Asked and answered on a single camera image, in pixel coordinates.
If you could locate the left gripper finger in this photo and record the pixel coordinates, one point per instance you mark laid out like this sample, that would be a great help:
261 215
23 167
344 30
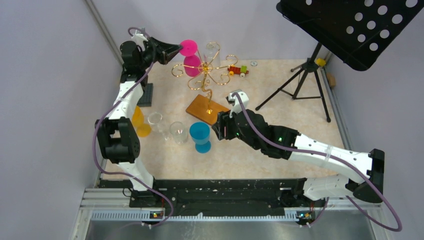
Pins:
165 48
166 56

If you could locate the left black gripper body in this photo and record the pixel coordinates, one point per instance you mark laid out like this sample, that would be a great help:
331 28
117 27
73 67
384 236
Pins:
152 54

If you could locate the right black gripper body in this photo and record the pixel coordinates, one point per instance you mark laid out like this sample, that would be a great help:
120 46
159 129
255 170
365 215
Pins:
232 130

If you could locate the blue wine glass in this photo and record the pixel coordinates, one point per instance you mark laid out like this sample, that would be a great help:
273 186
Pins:
200 134

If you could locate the pink wine glass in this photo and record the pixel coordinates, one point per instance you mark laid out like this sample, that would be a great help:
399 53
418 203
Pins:
192 63

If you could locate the clear ribbed wine glass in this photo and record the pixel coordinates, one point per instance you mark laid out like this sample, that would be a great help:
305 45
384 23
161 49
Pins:
179 132

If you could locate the clear smooth wine glass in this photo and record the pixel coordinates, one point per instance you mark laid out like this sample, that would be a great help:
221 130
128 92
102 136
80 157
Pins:
157 124

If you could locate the yellow wine glass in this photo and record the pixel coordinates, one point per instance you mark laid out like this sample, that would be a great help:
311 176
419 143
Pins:
142 129

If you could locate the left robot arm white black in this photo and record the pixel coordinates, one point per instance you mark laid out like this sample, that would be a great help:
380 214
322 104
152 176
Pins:
115 133

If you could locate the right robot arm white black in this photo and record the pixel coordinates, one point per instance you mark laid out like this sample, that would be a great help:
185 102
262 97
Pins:
358 174

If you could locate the wooden rack base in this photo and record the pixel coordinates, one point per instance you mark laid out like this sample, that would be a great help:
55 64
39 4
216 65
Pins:
205 110

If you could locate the black studded building plate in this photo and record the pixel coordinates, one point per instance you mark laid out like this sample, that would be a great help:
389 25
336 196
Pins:
147 97

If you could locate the toy brick car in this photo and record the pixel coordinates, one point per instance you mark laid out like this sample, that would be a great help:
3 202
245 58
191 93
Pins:
239 71

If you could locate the small round silver disc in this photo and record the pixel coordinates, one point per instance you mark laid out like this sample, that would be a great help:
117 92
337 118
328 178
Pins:
253 63

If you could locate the yellow clamp knob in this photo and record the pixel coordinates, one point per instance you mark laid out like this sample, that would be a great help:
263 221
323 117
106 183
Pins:
321 62

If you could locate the black music stand tray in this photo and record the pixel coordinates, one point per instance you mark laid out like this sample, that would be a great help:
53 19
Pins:
356 31

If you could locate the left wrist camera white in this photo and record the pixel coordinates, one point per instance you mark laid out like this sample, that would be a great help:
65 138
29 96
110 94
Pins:
139 38

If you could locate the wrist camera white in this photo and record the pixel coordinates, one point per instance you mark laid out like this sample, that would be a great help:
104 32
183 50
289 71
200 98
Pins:
139 38
237 98

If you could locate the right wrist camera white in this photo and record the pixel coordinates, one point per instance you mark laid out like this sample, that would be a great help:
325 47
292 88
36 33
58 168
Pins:
237 98

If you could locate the gold wire glass rack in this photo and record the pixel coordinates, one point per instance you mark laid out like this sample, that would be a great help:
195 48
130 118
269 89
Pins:
202 80

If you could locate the aluminium corner post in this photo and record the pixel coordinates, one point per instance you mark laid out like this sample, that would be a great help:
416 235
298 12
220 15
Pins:
105 33

